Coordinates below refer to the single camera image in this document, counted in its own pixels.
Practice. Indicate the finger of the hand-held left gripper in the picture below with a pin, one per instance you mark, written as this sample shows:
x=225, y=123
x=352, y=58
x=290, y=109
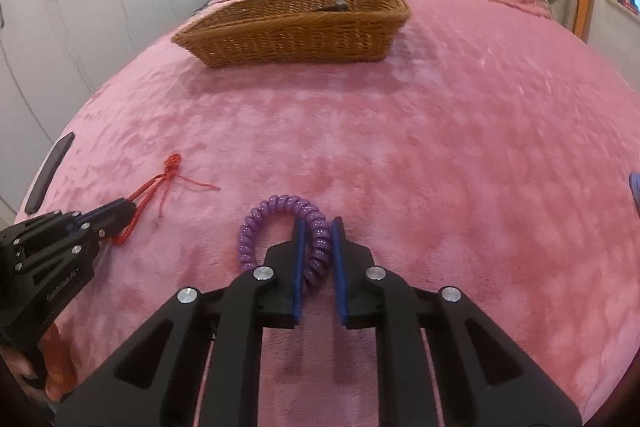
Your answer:
x=112, y=214

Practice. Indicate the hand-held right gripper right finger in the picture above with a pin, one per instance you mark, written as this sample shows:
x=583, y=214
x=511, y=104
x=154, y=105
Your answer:
x=339, y=272

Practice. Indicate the person's left hand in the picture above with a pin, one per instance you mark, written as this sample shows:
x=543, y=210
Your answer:
x=56, y=357

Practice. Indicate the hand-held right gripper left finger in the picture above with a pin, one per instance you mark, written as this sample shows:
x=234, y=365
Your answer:
x=299, y=272

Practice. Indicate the white wardrobe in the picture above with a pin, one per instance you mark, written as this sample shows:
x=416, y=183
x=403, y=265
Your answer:
x=100, y=7

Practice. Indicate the pink fleece blanket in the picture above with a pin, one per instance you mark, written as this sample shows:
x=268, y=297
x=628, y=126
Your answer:
x=400, y=157

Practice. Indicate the brown wicker basket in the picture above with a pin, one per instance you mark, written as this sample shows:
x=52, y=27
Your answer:
x=300, y=37

